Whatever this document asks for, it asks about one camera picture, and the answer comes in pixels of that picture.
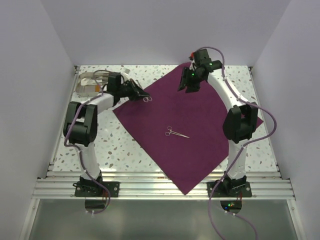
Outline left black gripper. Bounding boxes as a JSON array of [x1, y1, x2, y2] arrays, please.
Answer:
[[117, 78, 150, 102]]

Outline stainless steel tray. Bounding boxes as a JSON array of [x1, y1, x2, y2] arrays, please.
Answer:
[[75, 71, 109, 97]]

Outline purple cloth drape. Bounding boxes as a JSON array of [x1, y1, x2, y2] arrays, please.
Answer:
[[111, 61, 265, 196]]

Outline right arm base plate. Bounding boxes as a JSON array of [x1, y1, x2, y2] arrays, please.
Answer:
[[206, 180, 253, 198]]

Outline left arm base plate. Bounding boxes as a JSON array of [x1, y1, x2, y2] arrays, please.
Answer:
[[72, 181, 120, 198]]

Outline small scissors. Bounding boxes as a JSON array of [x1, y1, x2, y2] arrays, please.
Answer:
[[92, 69, 110, 78]]

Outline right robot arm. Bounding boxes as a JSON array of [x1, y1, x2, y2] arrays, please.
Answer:
[[178, 47, 258, 197]]

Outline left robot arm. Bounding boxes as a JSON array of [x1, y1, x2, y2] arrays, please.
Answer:
[[63, 70, 152, 197]]

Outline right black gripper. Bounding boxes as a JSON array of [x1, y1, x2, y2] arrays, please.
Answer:
[[177, 66, 204, 94]]

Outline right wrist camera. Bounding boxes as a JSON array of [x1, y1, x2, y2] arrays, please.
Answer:
[[189, 52, 195, 62]]

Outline hemostat clamp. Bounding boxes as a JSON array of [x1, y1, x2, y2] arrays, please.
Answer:
[[164, 126, 190, 139]]

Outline metal scissors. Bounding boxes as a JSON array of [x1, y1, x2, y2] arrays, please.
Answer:
[[143, 96, 153, 103]]

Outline white suture packet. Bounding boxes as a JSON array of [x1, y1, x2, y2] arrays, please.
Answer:
[[80, 77, 97, 86]]

